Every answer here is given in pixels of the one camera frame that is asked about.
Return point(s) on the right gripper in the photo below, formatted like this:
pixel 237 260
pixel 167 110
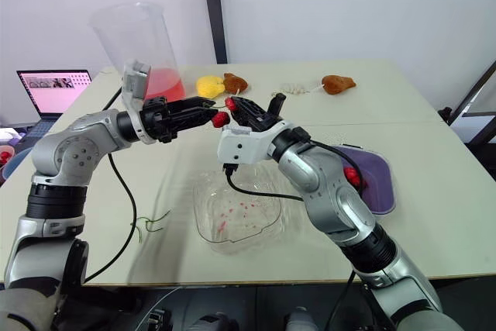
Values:
pixel 261 123

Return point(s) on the black pole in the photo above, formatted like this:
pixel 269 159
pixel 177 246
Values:
pixel 215 9

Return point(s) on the black metal frame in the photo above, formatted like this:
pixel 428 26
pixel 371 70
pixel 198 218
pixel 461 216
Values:
pixel 476 114

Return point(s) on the clear plastic bowl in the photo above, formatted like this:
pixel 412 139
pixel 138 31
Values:
pixel 236 214

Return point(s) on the green cherry stem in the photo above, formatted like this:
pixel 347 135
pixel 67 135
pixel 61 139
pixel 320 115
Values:
pixel 219 106

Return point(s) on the clear jug with pink liquid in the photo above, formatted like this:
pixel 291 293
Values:
pixel 135 44

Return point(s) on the clear basin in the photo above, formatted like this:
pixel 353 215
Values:
pixel 390 207

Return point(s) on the purple colander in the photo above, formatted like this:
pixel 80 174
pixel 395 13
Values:
pixel 374 180

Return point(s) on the blue bowl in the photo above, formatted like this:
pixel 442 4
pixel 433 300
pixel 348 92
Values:
pixel 15 160

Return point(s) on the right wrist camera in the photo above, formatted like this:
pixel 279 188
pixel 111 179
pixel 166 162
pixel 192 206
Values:
pixel 244 145

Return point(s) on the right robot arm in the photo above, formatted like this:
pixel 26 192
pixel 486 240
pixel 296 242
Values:
pixel 329 191

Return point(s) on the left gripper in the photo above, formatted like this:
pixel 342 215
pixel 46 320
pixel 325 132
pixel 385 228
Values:
pixel 157 118

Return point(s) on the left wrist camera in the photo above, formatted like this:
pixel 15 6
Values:
pixel 133 79

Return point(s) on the robot body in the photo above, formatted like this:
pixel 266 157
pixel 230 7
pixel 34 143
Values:
pixel 217 315

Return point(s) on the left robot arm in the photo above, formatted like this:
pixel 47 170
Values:
pixel 69 152

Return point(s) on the green cherry stems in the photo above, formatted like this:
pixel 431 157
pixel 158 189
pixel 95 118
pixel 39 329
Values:
pixel 149 224

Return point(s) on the yellow plush toy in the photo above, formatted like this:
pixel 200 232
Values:
pixel 210 86

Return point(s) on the brown plush toy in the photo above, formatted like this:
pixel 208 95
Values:
pixel 235 83
pixel 338 83

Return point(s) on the laptop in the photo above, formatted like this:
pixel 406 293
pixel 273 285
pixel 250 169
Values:
pixel 54 90

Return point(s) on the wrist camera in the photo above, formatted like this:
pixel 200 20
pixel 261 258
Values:
pixel 133 79
pixel 244 145

